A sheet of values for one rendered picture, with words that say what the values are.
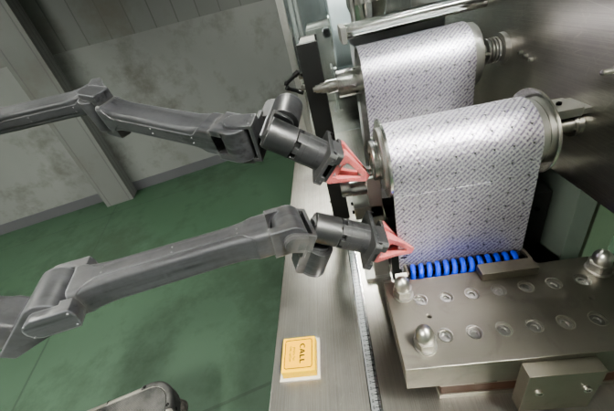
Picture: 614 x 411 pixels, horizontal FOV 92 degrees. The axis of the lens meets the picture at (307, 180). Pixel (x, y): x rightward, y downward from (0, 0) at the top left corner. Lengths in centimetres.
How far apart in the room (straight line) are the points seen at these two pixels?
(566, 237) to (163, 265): 75
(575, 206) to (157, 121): 80
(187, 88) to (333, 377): 338
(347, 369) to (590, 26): 71
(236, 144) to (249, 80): 321
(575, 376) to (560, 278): 16
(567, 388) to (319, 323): 43
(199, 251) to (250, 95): 331
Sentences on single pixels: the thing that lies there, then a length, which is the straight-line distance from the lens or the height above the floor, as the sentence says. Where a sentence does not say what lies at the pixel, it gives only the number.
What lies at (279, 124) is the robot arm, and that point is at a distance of 50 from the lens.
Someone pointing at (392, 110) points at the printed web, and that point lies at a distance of 73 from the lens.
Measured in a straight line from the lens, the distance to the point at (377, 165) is 53.
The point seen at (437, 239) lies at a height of 109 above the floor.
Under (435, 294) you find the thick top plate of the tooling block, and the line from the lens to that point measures 62.
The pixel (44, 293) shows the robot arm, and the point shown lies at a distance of 61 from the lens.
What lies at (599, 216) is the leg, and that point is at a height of 95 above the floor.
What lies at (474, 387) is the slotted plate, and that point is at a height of 93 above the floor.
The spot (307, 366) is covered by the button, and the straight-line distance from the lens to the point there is 69.
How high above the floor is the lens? 153
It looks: 31 degrees down
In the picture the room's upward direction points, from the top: 15 degrees counter-clockwise
